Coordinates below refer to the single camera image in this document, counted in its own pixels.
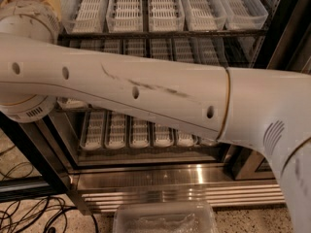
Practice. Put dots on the open fridge glass door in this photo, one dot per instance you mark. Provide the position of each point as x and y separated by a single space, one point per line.
53 178

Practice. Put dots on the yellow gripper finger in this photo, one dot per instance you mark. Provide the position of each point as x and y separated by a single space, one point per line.
55 5

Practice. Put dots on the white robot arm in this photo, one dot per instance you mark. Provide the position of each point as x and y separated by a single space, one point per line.
268 111

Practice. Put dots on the clear plastic bin on floor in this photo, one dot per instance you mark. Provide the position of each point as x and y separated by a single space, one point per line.
170 217

